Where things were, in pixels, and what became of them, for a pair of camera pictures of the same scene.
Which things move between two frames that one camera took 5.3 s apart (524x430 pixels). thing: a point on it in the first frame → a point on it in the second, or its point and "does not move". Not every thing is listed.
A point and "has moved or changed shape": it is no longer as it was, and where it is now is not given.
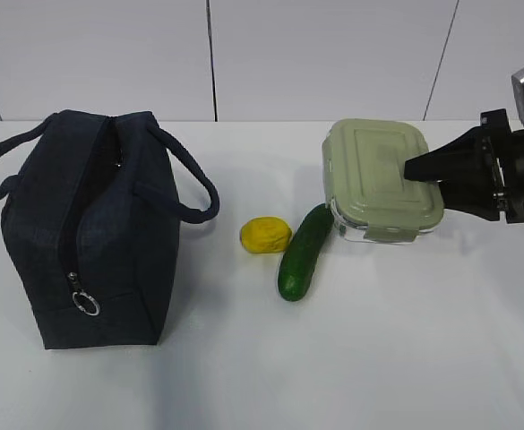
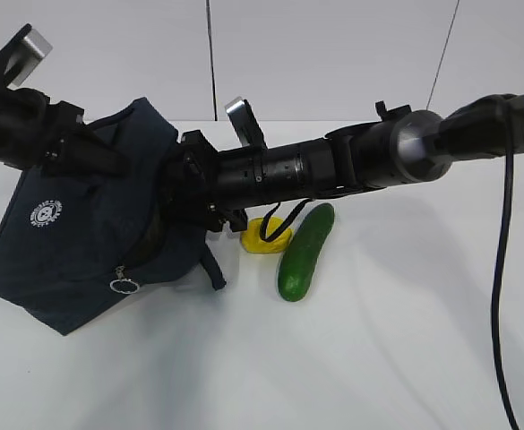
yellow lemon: (265, 235) does not move
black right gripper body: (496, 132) → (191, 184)
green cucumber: (299, 258) does not move
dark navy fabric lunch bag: (91, 219) has moved or changed shape
